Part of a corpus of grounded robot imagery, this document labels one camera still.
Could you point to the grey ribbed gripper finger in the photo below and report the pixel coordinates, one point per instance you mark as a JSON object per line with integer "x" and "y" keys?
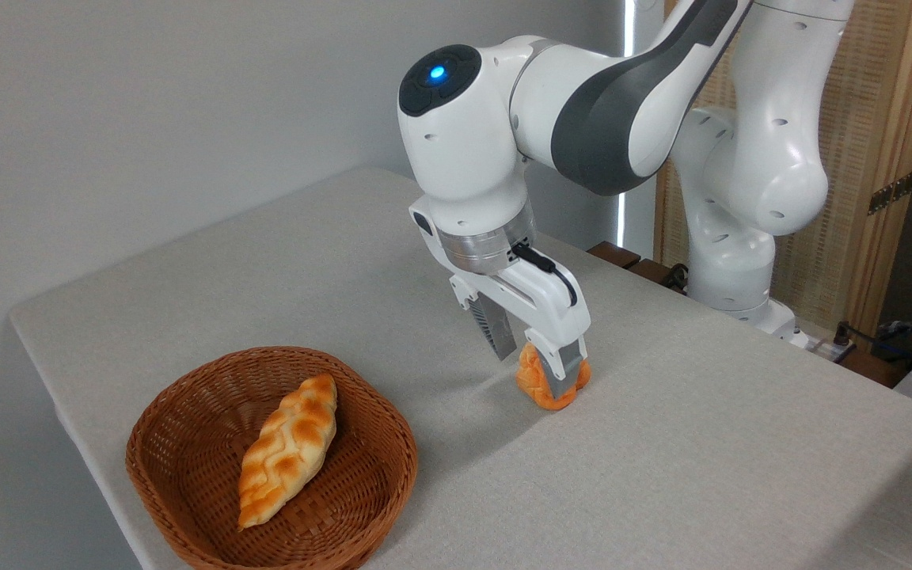
{"x": 565, "y": 368}
{"x": 497, "y": 328}

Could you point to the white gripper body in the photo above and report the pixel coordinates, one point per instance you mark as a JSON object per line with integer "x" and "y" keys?
{"x": 547, "y": 313}

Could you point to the round orange bread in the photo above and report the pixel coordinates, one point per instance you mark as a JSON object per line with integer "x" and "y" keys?
{"x": 531, "y": 380}

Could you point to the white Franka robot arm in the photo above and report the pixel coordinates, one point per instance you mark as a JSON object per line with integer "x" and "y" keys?
{"x": 472, "y": 150}

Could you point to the long braided bread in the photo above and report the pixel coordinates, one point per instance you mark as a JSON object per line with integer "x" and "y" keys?
{"x": 286, "y": 451}

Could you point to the brown wicker basket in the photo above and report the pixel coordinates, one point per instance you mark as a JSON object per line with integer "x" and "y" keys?
{"x": 187, "y": 412}

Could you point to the dark brown wooden block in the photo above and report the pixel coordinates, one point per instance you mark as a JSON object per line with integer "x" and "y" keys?
{"x": 652, "y": 271}
{"x": 614, "y": 254}

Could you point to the grey tablecloth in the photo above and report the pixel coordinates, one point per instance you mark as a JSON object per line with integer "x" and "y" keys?
{"x": 662, "y": 475}

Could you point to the white power strip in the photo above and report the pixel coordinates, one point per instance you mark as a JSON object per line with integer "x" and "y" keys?
{"x": 828, "y": 348}

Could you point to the black power plug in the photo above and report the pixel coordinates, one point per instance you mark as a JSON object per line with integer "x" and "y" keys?
{"x": 843, "y": 334}

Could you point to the metal screen hinge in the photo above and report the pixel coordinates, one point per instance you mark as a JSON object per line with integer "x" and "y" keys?
{"x": 891, "y": 192}

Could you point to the bamboo and wood screen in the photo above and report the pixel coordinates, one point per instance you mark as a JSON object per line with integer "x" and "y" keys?
{"x": 875, "y": 119}

